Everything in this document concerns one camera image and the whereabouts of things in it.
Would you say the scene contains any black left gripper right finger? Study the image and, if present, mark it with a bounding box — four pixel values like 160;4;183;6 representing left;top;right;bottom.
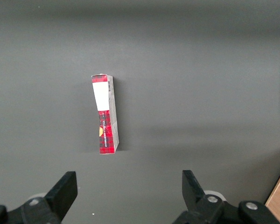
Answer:
172;170;280;224

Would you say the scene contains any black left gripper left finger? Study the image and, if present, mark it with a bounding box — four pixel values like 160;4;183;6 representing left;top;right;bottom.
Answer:
0;171;78;224

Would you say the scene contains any red tartan shortbread box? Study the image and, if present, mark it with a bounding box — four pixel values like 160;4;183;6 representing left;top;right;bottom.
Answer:
91;74;119;155

